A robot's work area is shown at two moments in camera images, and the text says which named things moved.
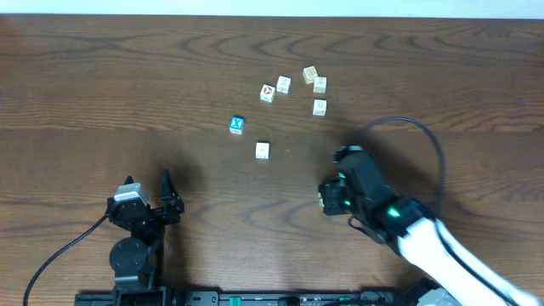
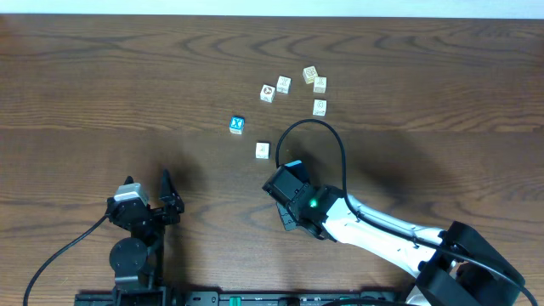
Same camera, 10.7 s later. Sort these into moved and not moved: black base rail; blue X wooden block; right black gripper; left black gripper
Moved: right black gripper
Not moved: black base rail; left black gripper; blue X wooden block
